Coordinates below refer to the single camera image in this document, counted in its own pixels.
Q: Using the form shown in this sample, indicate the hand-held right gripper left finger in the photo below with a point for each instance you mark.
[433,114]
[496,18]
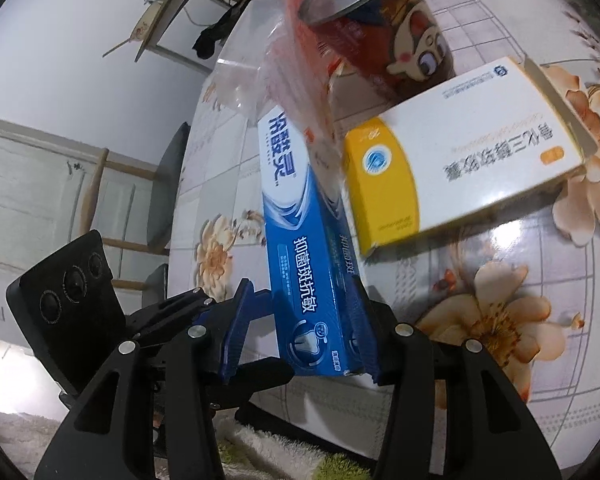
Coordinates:
[235,330]

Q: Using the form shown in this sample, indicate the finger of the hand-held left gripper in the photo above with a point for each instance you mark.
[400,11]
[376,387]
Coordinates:
[170,310]
[260,377]

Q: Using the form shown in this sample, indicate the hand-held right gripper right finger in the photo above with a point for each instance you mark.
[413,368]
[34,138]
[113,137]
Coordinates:
[370,355]

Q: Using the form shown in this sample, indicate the blue toothpaste box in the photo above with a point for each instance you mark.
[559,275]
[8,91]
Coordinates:
[305,270]

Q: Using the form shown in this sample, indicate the clear plastic bag red print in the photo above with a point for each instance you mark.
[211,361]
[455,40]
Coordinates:
[290,75]

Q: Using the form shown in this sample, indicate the white fluffy rug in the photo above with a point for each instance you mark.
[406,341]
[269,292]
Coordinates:
[260,440]

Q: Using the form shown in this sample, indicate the white panelled door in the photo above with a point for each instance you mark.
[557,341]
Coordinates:
[30,200]

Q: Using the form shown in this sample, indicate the wooden chair grey seat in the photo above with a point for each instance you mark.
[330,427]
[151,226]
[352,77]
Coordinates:
[170,185]

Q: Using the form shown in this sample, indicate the floral tablecloth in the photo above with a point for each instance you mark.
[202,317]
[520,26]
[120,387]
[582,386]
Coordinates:
[505,240]

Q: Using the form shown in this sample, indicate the yellow and white medicine box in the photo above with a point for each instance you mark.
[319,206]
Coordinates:
[455,160]

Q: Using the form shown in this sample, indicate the black cloth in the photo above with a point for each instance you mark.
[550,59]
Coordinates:
[212,35]

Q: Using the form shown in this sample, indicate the ceramic bowl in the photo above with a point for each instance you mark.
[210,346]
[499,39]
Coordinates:
[142,27]

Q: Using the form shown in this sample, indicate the red cartoon can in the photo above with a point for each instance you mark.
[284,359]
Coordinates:
[380,35]

